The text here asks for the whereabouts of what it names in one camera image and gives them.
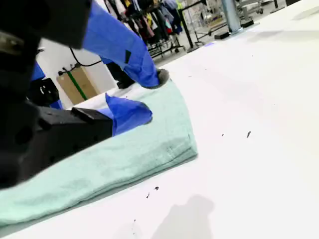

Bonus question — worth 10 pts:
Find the clothes rack with garments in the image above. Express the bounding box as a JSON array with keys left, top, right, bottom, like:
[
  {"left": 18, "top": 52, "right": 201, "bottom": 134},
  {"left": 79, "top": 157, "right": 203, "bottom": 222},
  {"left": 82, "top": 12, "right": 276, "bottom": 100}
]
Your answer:
[{"left": 103, "top": 0, "right": 187, "bottom": 59}]

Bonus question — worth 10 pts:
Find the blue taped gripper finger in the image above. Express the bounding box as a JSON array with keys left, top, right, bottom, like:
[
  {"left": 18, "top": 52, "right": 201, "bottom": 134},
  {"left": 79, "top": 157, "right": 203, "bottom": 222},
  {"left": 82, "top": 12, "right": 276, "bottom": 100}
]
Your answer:
[
  {"left": 0, "top": 0, "right": 170, "bottom": 89},
  {"left": 17, "top": 93, "right": 153, "bottom": 185}
]

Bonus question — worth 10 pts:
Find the grey metal pillar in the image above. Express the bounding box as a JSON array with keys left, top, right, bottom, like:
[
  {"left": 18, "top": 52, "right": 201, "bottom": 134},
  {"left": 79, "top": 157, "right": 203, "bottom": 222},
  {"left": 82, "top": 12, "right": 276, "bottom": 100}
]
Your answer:
[{"left": 221, "top": 0, "right": 244, "bottom": 33}]

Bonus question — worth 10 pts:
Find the cardboard box with green strip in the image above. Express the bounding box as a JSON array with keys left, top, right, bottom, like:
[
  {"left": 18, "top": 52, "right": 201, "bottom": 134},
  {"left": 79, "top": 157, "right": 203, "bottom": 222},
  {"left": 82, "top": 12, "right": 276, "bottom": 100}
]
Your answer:
[{"left": 55, "top": 65, "right": 98, "bottom": 106}]

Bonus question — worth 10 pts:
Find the black cable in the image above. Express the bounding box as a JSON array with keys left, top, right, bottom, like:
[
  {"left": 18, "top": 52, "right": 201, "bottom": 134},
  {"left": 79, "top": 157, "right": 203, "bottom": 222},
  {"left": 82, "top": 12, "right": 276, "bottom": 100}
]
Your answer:
[{"left": 69, "top": 46, "right": 103, "bottom": 67}]

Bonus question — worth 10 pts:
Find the pale green T-shirt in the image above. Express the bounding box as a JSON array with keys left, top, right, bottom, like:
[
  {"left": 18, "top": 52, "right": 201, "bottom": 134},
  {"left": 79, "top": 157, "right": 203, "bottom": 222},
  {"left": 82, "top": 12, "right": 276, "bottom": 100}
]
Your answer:
[{"left": 0, "top": 78, "right": 199, "bottom": 230}]

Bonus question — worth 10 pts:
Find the black pole stand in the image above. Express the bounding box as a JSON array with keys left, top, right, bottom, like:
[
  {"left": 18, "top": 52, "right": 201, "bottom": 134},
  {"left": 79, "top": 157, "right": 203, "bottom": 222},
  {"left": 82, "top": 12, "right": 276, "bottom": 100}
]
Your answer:
[{"left": 178, "top": 0, "right": 208, "bottom": 53}]

